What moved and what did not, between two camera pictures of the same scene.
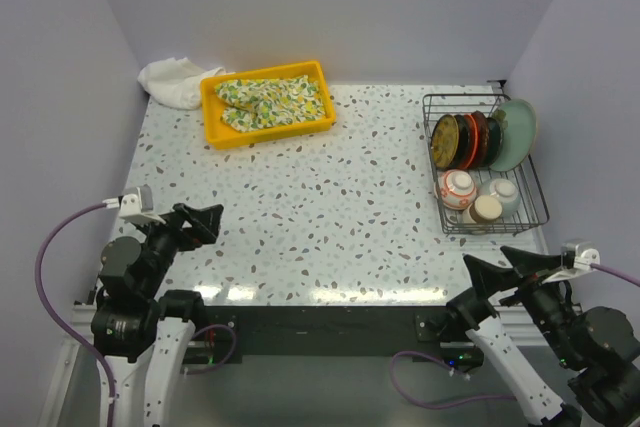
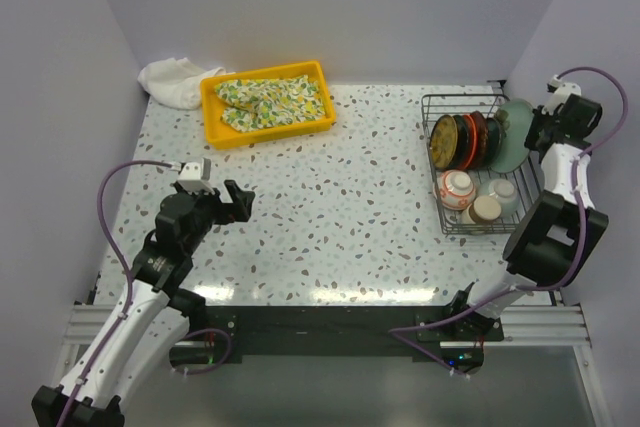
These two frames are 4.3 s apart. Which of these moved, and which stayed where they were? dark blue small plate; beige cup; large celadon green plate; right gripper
Moved: right gripper
Stayed: large celadon green plate; beige cup; dark blue small plate
